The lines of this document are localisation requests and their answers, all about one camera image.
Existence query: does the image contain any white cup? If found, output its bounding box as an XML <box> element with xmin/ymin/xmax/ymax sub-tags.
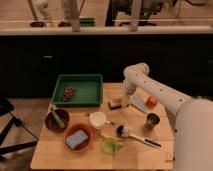
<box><xmin>89</xmin><ymin>112</ymin><xmax>113</xmax><ymax>130</ymax></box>

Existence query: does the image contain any red grape bunch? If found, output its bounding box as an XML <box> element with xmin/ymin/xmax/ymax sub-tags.
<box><xmin>62</xmin><ymin>87</ymin><xmax>75</xmax><ymax>102</ymax></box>

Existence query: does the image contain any green small cup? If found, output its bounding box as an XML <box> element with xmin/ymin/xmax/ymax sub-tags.
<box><xmin>100</xmin><ymin>133</ymin><xmax>122</xmax><ymax>155</ymax></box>

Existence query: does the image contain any dark brown bowl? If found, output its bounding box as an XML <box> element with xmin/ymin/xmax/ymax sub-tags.
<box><xmin>45</xmin><ymin>109</ymin><xmax>70</xmax><ymax>133</ymax></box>

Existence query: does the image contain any orange fruit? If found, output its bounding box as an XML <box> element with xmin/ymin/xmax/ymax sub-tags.
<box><xmin>146</xmin><ymin>96</ymin><xmax>158</xmax><ymax>107</ymax></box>

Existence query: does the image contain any orange bowl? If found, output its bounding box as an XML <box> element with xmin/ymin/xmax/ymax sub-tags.
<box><xmin>64</xmin><ymin>123</ymin><xmax>94</xmax><ymax>152</ymax></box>

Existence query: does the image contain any green cucumber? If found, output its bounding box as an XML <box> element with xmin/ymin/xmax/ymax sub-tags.
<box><xmin>50</xmin><ymin>107</ymin><xmax>65</xmax><ymax>129</ymax></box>

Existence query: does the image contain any green plastic tray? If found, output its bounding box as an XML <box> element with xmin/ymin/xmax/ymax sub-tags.
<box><xmin>51</xmin><ymin>74</ymin><xmax>103</xmax><ymax>108</ymax></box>

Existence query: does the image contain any black white brush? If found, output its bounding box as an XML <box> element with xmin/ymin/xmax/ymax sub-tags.
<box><xmin>116</xmin><ymin>125</ymin><xmax>161</xmax><ymax>148</ymax></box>

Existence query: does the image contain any metal can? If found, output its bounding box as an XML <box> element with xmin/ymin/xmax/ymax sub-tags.
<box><xmin>145</xmin><ymin>113</ymin><xmax>160</xmax><ymax>130</ymax></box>

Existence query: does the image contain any blue sponge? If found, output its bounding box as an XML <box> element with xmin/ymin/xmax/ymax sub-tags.
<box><xmin>66</xmin><ymin>130</ymin><xmax>88</xmax><ymax>150</ymax></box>

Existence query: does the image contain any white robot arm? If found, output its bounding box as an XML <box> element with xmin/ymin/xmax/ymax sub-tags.
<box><xmin>123</xmin><ymin>63</ymin><xmax>213</xmax><ymax>171</ymax></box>

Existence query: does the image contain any wooden folding table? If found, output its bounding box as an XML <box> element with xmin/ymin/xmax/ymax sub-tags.
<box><xmin>30</xmin><ymin>83</ymin><xmax>174</xmax><ymax>170</ymax></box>

